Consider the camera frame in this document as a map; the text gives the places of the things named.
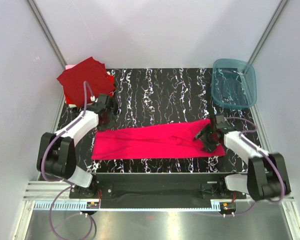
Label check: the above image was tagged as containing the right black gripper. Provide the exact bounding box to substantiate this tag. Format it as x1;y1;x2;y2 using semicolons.
192;122;220;154

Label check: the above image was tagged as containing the bright pink t shirt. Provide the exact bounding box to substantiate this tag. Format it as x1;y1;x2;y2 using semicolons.
91;119;225;161

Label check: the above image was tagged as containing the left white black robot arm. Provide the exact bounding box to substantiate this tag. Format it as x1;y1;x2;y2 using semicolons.
36;94;118;198

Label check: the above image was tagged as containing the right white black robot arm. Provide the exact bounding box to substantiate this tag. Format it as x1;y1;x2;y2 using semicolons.
193;114;291;203

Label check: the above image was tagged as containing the stack of folded t shirts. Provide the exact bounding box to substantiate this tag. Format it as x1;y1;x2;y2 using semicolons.
64;65;115;108

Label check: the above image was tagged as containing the black marble pattern mat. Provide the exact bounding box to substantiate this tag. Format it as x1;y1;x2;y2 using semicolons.
75;68;248;174

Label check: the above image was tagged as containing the folded dark red t shirt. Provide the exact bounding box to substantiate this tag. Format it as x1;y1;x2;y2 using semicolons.
57;57;116;108

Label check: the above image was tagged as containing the teal translucent plastic bin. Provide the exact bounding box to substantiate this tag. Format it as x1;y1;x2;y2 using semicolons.
211;58;257;110

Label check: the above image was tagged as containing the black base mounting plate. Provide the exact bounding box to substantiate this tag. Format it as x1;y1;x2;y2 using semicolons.
69;173;246;211

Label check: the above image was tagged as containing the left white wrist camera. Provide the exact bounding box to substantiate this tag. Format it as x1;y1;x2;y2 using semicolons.
90;95;98;103

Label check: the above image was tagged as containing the aluminium frame rail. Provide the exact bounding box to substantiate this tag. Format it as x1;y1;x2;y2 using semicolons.
22;179;296;213

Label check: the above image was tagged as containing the left aluminium corner post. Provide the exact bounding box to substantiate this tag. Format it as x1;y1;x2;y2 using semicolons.
25;0;67;70

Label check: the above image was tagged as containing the aluminium corner post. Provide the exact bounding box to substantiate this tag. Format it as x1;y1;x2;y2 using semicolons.
25;0;67;70
248;0;290;65

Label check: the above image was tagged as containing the right aluminium corner post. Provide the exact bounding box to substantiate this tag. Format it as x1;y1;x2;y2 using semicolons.
248;0;290;65

